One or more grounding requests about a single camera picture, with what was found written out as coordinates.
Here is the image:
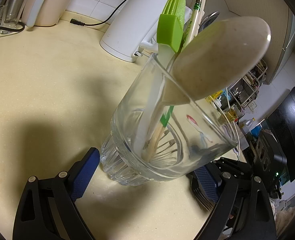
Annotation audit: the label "clear ribbed drinking glass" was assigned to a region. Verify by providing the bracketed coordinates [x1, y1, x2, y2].
[100, 54, 237, 186]

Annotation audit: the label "beige speckled rice paddle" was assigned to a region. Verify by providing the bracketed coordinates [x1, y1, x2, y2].
[160, 16, 271, 106]

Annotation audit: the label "green silicone basting brush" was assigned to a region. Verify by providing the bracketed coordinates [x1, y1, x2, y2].
[133, 0, 185, 156]

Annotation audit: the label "disposable chopsticks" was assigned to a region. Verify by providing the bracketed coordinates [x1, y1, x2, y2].
[142, 0, 206, 161]

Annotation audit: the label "white electric kettle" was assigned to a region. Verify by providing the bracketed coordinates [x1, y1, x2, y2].
[100, 0, 189, 62]

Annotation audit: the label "metal spoon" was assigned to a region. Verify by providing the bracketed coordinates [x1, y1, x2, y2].
[198, 11, 220, 32]

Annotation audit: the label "beige electric cooking pot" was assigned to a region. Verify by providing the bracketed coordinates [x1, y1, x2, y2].
[22, 0, 71, 28]

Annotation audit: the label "black power cable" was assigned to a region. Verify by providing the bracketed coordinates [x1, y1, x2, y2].
[0, 0, 143, 33]

